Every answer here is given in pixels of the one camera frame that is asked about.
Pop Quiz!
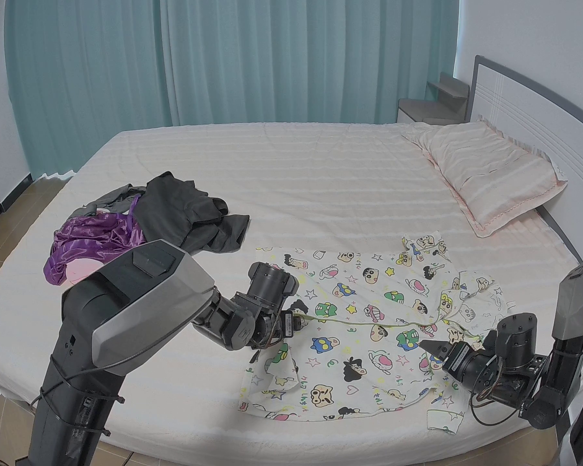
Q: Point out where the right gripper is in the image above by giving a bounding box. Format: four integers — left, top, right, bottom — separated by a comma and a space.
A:
419, 340, 483, 383

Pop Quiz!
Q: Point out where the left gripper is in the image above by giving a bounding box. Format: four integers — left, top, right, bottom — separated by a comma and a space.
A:
272, 308, 306, 339

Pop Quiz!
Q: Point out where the white printed pyjama top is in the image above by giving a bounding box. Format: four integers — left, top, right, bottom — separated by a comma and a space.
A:
237, 231, 516, 433

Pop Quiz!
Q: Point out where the bed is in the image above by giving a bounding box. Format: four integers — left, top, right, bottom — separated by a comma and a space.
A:
0, 55, 583, 460

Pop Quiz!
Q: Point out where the black garment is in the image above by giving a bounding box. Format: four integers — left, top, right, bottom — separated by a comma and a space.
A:
135, 172, 251, 256

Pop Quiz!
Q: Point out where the pink striped pillow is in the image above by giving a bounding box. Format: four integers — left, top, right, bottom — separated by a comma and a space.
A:
401, 119, 569, 238

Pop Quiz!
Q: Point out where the pink garment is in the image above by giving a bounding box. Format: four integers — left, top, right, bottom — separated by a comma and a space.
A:
63, 259, 110, 285

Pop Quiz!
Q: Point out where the purple satin garment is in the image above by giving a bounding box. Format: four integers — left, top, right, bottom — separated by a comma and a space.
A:
43, 197, 146, 287

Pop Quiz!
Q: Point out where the grey bedside table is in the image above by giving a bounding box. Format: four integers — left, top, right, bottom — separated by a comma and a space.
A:
397, 72, 471, 126

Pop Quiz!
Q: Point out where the blue-green curtain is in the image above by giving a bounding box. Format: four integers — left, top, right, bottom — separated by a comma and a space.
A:
160, 0, 462, 126
5, 0, 176, 181

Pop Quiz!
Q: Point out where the black cable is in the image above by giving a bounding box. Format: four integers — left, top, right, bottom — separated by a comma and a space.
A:
468, 379, 523, 426

